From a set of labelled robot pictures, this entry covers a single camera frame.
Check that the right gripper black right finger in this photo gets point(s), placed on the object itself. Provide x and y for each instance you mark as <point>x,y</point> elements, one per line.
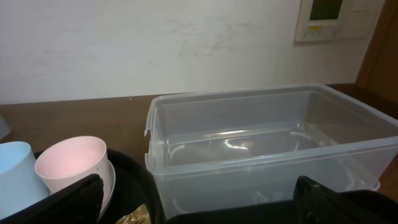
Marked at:
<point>315,203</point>

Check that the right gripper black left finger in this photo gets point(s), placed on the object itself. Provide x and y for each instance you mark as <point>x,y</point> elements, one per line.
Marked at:
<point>80,202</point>

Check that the pink plastic cup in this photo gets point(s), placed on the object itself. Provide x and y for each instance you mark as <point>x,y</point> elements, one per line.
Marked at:
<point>71,160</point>

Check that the gold brown snack wrapper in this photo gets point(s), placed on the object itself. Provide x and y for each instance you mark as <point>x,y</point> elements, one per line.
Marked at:
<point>139,216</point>

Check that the light blue plastic cup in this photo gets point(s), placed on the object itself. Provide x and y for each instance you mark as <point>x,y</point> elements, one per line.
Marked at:
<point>21,187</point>

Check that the rectangular black tray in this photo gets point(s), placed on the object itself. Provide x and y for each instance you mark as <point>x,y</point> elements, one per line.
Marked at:
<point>284,211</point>

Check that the white round plate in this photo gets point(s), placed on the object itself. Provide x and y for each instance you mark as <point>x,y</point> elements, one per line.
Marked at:
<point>109,185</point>

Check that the round black tray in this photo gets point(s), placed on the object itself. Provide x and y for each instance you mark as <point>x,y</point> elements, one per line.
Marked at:
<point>133,188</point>

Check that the clear plastic storage bin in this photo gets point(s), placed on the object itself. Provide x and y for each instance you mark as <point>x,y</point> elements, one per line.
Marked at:
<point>227,149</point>

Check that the wooden door frame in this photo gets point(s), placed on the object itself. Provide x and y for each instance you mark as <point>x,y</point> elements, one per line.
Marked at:
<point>378,73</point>

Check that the white wall control panel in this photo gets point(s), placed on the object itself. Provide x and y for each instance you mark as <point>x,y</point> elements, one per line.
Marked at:
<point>323,20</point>

